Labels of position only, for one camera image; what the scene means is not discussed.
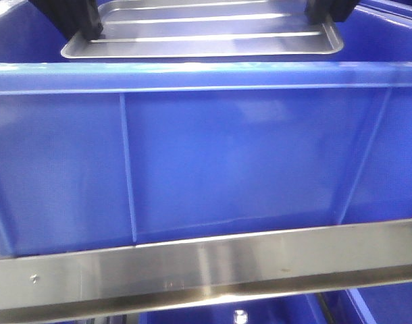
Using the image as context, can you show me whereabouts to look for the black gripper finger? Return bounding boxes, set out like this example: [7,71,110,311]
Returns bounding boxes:
[305,0,360,24]
[30,0,103,41]

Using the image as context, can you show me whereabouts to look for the silver metal tray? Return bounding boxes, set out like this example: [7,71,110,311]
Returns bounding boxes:
[61,1,344,62]

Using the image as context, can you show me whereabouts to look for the steel roller conveyor rack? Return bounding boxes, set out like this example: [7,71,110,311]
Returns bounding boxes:
[0,219,412,323]

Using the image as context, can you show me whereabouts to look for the large blue plastic box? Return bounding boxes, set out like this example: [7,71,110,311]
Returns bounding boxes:
[0,1,412,258]

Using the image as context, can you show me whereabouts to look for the blue bin at right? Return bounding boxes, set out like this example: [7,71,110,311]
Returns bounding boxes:
[346,283,412,323]

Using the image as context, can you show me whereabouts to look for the lower blue plastic bin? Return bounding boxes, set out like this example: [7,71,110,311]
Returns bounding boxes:
[138,294,326,324]

